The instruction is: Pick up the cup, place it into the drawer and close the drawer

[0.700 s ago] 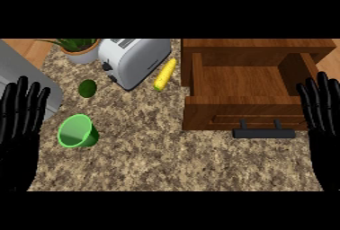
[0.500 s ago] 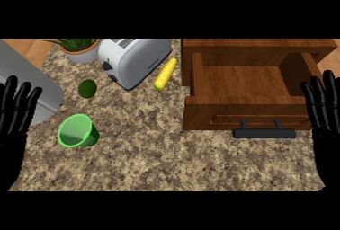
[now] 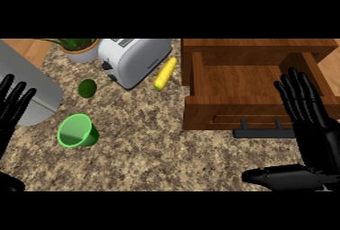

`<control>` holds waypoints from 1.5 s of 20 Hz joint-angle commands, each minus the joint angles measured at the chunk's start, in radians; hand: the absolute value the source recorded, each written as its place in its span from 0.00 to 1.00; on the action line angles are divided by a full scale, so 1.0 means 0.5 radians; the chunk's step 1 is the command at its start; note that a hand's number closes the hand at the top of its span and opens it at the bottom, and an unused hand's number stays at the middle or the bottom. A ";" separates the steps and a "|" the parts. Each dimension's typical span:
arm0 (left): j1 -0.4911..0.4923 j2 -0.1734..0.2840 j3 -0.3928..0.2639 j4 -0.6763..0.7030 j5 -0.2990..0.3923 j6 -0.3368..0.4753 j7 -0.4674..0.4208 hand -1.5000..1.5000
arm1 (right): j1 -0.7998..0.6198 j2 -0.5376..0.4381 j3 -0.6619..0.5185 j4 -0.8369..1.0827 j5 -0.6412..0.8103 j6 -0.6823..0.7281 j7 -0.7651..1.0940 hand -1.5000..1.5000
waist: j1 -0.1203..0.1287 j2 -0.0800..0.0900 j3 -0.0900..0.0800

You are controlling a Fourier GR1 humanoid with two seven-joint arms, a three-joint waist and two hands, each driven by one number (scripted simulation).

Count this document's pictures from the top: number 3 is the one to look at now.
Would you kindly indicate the wooden drawer cabinet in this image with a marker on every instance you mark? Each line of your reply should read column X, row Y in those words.
column 261, row 49

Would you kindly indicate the open wooden drawer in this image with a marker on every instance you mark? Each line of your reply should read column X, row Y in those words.
column 239, row 99

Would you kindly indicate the dark green avocado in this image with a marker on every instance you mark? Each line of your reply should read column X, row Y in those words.
column 88, row 88

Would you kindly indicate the yellow corn cob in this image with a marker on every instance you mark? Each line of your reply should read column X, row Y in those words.
column 165, row 74

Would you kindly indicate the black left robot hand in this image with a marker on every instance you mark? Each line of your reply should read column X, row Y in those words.
column 10, row 104

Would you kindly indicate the silver toaster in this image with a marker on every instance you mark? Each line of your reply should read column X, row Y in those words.
column 134, row 61

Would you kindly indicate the potted green plant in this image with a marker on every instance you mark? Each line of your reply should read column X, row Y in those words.
column 81, row 48

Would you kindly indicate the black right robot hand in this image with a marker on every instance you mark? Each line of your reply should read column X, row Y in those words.
column 317, row 134

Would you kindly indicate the green plastic cup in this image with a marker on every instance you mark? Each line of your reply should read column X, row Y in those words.
column 78, row 130

